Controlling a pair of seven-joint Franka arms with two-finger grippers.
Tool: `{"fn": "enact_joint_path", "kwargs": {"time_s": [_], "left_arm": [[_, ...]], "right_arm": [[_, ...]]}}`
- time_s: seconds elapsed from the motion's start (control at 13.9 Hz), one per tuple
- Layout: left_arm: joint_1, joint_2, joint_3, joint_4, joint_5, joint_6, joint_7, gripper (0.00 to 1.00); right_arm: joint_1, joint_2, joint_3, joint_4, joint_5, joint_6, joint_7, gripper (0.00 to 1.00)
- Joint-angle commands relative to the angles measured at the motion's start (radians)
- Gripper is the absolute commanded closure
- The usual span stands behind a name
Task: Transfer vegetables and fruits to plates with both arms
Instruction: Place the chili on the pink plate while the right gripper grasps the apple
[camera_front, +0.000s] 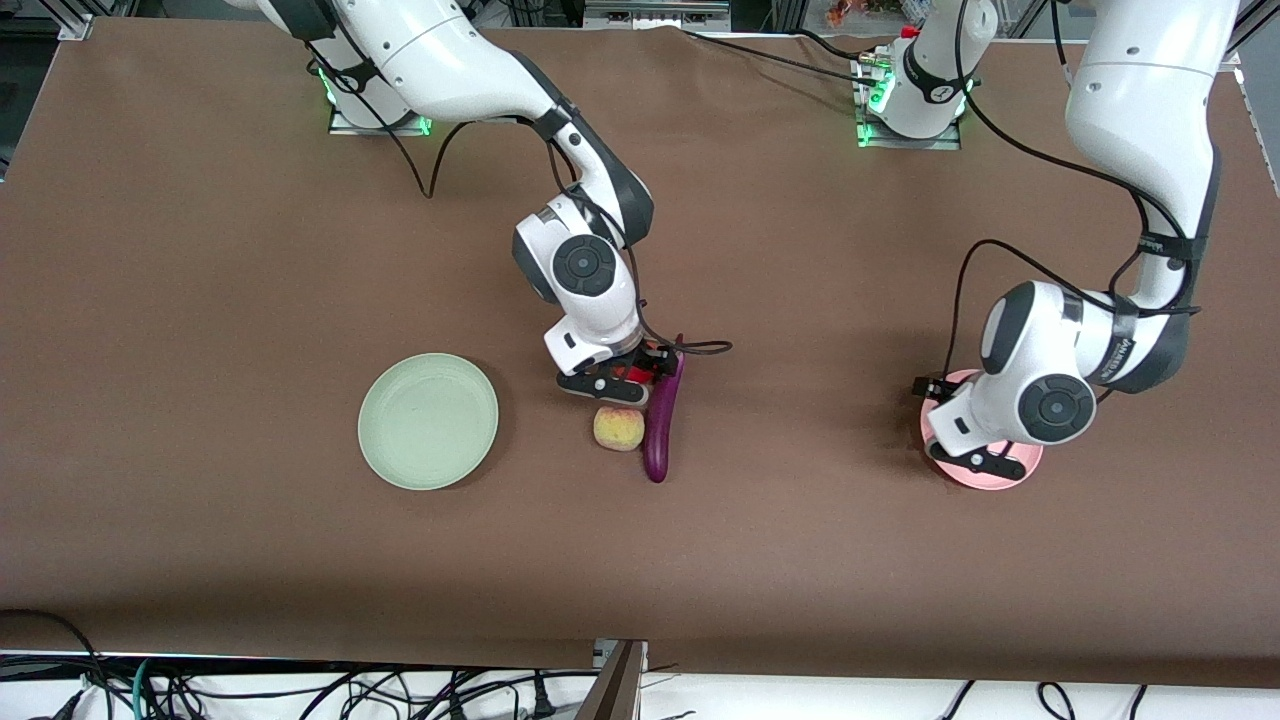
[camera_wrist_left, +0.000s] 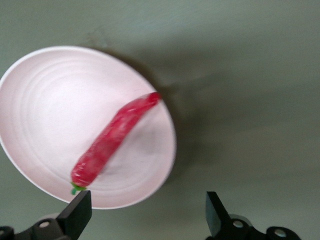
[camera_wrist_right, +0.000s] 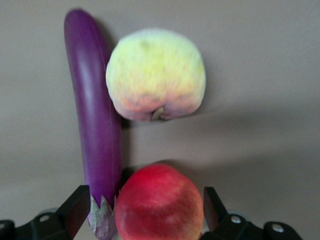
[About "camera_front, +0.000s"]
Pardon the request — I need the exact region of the purple eggplant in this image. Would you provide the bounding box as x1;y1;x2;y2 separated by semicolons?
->
643;335;688;484

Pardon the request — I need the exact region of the pink round plate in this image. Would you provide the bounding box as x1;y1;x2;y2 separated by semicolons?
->
920;368;1045;492

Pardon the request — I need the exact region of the grey network switch box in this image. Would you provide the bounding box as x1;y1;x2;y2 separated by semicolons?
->
583;0;733;31

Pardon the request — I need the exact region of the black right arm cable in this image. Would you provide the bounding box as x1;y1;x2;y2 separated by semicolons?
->
305;40;734;361

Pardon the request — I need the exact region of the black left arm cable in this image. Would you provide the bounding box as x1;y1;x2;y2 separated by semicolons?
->
940;0;1201;401

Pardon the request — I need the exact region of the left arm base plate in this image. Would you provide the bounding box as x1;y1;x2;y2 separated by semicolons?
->
852;55;963;151

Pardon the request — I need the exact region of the pale green round plate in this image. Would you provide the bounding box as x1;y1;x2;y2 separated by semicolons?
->
357;352;500;492

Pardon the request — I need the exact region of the orange toy pile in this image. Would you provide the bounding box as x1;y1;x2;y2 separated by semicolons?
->
825;0;906;29

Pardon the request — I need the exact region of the black cable across table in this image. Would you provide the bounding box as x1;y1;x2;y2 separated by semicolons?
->
680;28;881;86

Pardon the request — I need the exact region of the yellow pink peach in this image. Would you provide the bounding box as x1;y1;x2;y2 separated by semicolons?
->
593;404;645;453

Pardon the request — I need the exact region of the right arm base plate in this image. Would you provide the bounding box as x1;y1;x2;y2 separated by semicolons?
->
328;100;433;138

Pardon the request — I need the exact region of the aluminium profile post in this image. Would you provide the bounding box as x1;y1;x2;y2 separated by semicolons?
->
578;640;649;720

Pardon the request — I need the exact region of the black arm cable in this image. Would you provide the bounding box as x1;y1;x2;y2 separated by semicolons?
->
305;40;734;361
940;0;1201;401

